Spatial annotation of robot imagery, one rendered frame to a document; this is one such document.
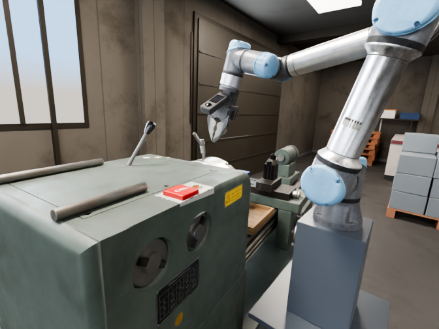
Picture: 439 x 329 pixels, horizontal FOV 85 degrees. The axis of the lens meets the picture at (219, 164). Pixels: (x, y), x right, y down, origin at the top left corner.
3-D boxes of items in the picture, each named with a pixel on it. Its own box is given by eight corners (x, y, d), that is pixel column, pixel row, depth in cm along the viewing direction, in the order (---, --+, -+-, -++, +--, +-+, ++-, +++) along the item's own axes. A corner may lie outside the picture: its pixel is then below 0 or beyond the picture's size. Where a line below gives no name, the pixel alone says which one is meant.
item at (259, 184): (270, 192, 146) (271, 184, 145) (255, 188, 151) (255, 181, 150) (281, 184, 163) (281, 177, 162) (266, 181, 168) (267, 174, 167)
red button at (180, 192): (182, 204, 52) (182, 195, 52) (162, 198, 55) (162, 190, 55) (198, 196, 57) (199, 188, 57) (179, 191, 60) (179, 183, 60)
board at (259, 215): (252, 235, 115) (253, 228, 115) (193, 216, 134) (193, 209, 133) (273, 214, 141) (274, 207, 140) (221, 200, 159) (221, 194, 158)
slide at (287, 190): (288, 201, 145) (289, 194, 144) (226, 187, 167) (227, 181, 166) (296, 192, 160) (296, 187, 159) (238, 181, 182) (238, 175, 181)
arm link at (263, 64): (288, 57, 79) (261, 53, 86) (269, 51, 71) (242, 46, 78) (280, 82, 82) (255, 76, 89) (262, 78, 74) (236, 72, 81)
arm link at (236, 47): (243, 40, 77) (225, 37, 82) (234, 75, 81) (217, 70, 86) (257, 46, 83) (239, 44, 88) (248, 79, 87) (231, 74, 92)
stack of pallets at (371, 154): (377, 161, 769) (382, 131, 747) (373, 166, 695) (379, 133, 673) (332, 155, 847) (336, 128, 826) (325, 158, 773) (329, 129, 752)
